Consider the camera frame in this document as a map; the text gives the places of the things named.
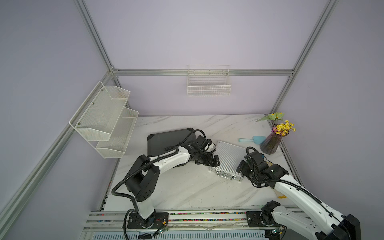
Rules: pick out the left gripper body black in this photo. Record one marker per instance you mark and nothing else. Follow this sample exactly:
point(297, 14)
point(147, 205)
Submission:
point(206, 159)

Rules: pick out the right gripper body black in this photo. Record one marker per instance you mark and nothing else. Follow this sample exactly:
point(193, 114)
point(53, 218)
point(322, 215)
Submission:
point(250, 173)

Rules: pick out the yellow artificial flowers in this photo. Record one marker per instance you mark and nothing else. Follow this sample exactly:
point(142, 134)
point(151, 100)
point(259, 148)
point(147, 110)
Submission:
point(283, 128)

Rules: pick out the purple glass vase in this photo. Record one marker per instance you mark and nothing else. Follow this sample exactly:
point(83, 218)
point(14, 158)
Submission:
point(270, 145)

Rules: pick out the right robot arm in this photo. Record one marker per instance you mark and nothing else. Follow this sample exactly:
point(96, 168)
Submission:
point(322, 223)

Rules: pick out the aluminium frame rail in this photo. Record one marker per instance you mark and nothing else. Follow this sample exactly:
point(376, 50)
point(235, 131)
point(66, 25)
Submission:
point(178, 220)

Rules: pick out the white wire wall basket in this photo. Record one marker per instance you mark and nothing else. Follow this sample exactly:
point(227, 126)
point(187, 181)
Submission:
point(208, 81)

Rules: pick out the teal plastic scoop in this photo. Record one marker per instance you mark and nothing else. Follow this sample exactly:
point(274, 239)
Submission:
point(257, 140)

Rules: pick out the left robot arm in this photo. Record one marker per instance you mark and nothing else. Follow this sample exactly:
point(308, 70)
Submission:
point(141, 180)

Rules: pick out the white two-tier mesh shelf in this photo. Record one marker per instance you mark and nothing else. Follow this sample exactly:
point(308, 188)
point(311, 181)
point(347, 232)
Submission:
point(105, 121)

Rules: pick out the silver aluminium poker case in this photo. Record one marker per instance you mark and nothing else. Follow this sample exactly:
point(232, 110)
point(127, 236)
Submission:
point(230, 156)

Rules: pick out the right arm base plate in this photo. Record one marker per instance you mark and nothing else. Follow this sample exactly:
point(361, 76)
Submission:
point(261, 219)

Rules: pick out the dark grey poker case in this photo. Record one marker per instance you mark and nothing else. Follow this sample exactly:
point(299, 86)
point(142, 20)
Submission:
point(158, 142)

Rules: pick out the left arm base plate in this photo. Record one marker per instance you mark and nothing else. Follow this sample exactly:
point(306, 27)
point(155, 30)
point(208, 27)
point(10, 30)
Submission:
point(155, 221)

